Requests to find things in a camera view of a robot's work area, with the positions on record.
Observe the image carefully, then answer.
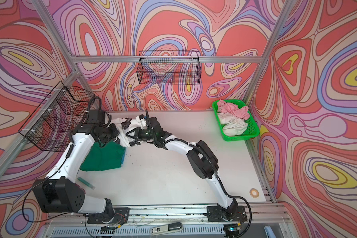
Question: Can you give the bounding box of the grey black handheld device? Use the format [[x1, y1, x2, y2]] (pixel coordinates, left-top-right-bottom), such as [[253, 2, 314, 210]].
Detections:
[[151, 222, 183, 236]]

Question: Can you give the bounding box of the green plastic basket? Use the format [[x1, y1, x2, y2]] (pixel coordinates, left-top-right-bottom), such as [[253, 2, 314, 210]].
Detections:
[[212, 99, 260, 141]]

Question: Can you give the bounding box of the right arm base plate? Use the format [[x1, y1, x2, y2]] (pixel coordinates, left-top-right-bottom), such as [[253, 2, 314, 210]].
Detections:
[[203, 205, 248, 223]]

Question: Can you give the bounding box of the white patterned t shirt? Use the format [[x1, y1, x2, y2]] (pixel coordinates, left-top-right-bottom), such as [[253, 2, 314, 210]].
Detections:
[[218, 113, 248, 137]]

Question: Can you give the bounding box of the folded green t shirt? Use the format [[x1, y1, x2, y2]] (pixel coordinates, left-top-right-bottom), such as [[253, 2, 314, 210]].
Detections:
[[80, 141, 123, 172]]

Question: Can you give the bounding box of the black wire basket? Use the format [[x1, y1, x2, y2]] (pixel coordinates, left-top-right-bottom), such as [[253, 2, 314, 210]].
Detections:
[[18, 81, 95, 152], [136, 50, 202, 85]]

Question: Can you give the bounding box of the pink t shirt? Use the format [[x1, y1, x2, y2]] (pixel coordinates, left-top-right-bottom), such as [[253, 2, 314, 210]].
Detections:
[[217, 100, 250, 120]]

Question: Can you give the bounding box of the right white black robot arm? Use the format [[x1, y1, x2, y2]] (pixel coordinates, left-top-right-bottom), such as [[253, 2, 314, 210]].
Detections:
[[121, 111, 252, 223]]

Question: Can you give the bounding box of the back black wire basket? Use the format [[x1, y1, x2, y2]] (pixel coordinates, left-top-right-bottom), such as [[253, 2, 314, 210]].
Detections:
[[136, 50, 202, 85]]

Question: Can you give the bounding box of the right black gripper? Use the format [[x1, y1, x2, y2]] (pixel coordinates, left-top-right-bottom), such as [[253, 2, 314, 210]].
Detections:
[[126, 127, 157, 141]]

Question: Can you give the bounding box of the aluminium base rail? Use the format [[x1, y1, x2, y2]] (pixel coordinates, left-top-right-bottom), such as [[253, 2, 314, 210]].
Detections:
[[47, 203, 289, 227]]

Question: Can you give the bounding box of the folded blue t shirt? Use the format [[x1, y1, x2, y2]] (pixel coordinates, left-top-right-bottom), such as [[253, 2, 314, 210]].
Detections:
[[121, 147, 126, 165]]

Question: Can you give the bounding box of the left black wire basket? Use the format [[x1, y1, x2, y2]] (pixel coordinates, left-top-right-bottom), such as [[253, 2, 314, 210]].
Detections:
[[18, 81, 95, 152]]

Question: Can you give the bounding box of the tape roll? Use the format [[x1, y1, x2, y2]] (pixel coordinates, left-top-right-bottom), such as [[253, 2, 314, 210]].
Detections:
[[249, 188, 260, 198]]

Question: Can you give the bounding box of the green marker pen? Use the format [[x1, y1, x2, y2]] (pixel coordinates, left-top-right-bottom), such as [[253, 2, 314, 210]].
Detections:
[[77, 177, 96, 190]]

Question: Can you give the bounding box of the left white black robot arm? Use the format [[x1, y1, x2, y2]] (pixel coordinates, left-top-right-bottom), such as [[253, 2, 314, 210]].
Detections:
[[31, 96, 119, 224]]

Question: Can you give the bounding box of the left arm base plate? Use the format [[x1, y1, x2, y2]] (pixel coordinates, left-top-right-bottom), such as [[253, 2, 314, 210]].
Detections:
[[87, 207, 130, 225]]

